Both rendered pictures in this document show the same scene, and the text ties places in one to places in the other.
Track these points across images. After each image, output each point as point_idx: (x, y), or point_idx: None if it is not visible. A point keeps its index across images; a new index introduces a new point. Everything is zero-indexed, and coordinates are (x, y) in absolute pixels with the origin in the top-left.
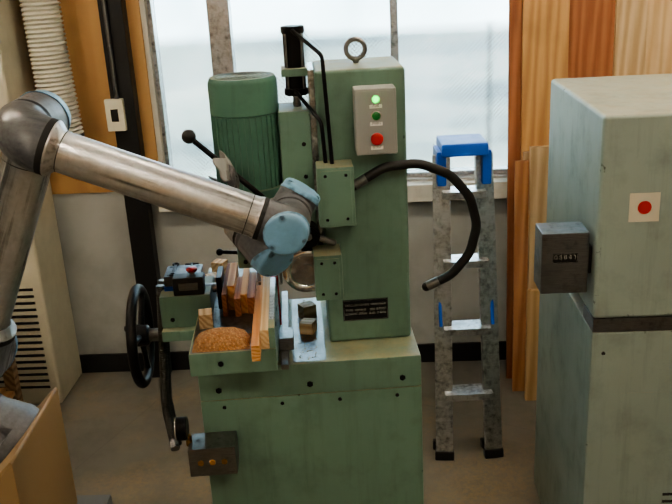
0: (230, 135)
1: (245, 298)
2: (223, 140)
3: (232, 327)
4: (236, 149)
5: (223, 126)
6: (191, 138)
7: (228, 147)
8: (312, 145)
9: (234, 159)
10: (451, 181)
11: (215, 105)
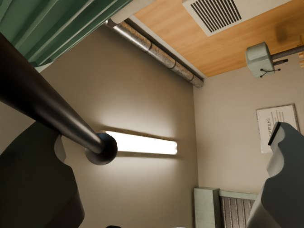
0: (24, 44)
1: None
2: (61, 39)
3: None
4: (19, 16)
5: (39, 54)
6: (93, 162)
7: (51, 33)
8: None
9: (47, 7)
10: None
11: (38, 71)
